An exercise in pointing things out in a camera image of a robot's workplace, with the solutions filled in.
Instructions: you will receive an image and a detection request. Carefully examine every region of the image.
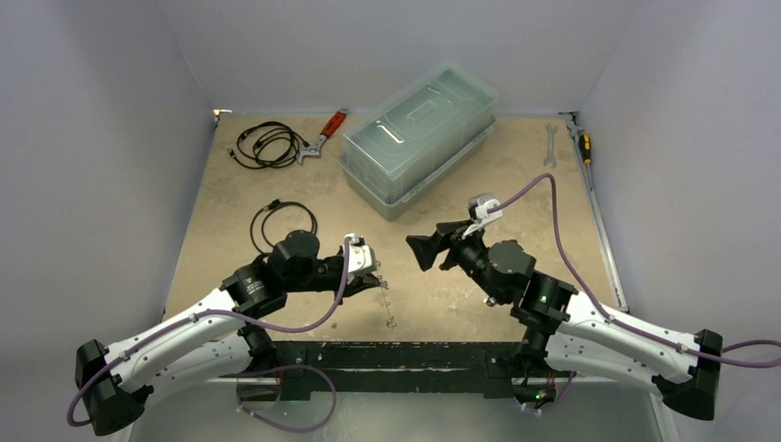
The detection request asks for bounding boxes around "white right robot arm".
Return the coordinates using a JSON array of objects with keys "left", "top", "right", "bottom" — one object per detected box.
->
[{"left": 405, "top": 221, "right": 723, "bottom": 421}]

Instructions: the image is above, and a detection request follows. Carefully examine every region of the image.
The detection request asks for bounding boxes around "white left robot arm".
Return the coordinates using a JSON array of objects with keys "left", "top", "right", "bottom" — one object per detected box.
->
[{"left": 65, "top": 230, "right": 387, "bottom": 436}]

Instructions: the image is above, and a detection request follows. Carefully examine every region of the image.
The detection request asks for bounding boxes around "clear plastic storage box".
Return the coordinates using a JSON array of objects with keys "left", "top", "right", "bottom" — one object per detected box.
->
[{"left": 338, "top": 65, "right": 498, "bottom": 221}]

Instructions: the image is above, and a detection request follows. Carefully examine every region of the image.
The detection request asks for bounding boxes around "silver open end spanner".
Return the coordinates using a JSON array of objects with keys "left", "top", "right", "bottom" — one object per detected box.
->
[{"left": 542, "top": 123, "right": 557, "bottom": 169}]

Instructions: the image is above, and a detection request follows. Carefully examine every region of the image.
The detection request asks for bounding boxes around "yellow black screwdriver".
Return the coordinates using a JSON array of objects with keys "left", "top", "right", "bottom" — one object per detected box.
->
[{"left": 578, "top": 134, "right": 591, "bottom": 167}]

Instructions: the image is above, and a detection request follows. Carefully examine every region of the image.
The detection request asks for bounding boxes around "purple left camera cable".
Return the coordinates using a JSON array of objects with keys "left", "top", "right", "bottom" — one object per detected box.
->
[{"left": 66, "top": 238, "right": 356, "bottom": 428}]

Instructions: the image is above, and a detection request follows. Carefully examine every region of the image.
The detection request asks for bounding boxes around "purple camera cable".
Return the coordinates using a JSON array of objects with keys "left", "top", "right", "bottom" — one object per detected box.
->
[
  {"left": 487, "top": 173, "right": 781, "bottom": 369},
  {"left": 66, "top": 238, "right": 356, "bottom": 428}
]

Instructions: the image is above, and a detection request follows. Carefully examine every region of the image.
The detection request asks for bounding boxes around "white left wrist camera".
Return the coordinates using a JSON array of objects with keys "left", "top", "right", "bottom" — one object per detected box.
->
[{"left": 344, "top": 233, "right": 378, "bottom": 276}]

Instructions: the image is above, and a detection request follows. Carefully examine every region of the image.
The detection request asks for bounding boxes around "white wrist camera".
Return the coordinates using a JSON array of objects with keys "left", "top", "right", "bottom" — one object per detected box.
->
[
  {"left": 461, "top": 192, "right": 503, "bottom": 238},
  {"left": 344, "top": 233, "right": 378, "bottom": 276}
]

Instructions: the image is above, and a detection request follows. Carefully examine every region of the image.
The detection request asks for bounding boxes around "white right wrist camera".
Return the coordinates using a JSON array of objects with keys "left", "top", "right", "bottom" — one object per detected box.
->
[{"left": 461, "top": 192, "right": 503, "bottom": 238}]

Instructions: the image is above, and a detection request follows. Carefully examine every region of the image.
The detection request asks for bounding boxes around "coiled black usb cable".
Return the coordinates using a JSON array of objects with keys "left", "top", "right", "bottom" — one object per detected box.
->
[{"left": 249, "top": 200, "right": 319, "bottom": 255}]

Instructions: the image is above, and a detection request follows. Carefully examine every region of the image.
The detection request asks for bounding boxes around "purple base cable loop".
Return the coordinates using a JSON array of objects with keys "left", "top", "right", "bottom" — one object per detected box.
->
[{"left": 235, "top": 365, "right": 338, "bottom": 435}]

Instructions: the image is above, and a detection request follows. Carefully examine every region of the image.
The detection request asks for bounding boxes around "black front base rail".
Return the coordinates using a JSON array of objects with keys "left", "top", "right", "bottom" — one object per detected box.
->
[{"left": 275, "top": 341, "right": 550, "bottom": 401}]

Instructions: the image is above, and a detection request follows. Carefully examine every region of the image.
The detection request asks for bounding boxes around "red handled adjustable wrench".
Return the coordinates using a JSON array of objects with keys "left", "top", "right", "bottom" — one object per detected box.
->
[{"left": 296, "top": 108, "right": 350, "bottom": 165}]

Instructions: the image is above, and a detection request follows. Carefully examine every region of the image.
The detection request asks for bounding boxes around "tangled black cable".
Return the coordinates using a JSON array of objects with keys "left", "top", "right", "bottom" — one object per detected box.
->
[{"left": 227, "top": 121, "right": 310, "bottom": 170}]

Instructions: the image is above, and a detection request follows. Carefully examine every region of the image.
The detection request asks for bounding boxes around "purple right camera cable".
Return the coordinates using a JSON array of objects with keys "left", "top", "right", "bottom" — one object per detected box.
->
[{"left": 487, "top": 173, "right": 781, "bottom": 369}]

